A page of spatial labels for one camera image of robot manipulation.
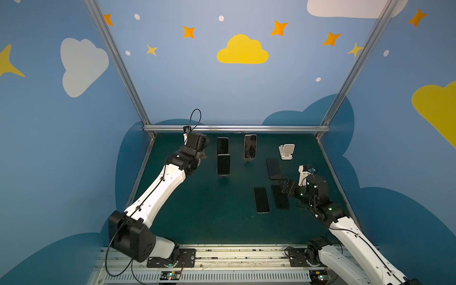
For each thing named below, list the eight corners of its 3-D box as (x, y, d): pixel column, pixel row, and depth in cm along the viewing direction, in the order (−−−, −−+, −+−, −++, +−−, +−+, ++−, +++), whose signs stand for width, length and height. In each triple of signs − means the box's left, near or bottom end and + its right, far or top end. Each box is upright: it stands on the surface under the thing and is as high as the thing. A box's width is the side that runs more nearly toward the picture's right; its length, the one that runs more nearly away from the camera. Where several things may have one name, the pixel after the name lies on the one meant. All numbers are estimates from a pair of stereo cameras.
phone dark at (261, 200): (255, 212, 90) (255, 211, 88) (253, 188, 99) (253, 186, 97) (269, 212, 90) (270, 211, 88) (265, 188, 99) (266, 186, 97)
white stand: (281, 159, 111) (285, 150, 104) (280, 153, 114) (283, 143, 107) (291, 160, 111) (296, 150, 104) (289, 153, 114) (294, 143, 107)
